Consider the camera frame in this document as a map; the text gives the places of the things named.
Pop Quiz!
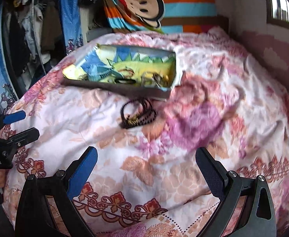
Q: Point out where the black bead necklace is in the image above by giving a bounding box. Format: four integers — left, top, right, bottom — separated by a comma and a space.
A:
119, 98, 158, 130

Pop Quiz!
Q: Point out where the black hair tie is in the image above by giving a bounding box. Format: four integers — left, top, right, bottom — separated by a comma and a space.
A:
114, 78, 137, 85

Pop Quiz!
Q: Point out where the light blue wrist watch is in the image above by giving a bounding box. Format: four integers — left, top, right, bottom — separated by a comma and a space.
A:
82, 63, 123, 82

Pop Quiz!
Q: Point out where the pink floral bed quilt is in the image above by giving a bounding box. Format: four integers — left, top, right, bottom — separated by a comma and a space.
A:
0, 28, 289, 236

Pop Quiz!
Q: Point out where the dinosaur painted shallow box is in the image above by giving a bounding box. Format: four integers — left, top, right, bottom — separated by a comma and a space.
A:
62, 44, 178, 101

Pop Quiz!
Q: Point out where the blue polka dot curtain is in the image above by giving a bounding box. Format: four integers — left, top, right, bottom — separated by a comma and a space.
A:
59, 0, 83, 54

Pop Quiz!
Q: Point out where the striped monkey cartoon blanket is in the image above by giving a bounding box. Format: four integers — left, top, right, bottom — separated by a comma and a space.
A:
103, 0, 219, 34

